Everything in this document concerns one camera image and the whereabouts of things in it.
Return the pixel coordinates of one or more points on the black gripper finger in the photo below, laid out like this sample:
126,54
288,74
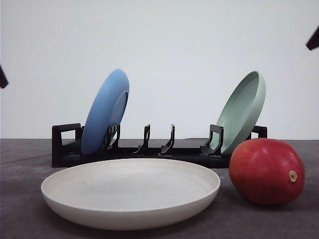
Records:
3,79

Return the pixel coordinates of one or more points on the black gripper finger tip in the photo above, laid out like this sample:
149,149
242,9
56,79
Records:
314,41

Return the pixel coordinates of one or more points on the red pomegranate fruit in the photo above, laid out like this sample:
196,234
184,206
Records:
267,171

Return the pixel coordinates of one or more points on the white plate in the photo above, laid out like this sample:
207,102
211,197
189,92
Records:
132,193

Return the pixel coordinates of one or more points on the green plate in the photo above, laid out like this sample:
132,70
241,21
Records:
243,112

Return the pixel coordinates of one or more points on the blue plate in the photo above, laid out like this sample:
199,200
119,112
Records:
106,109

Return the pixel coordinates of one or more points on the black plastic dish rack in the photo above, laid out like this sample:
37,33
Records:
67,146

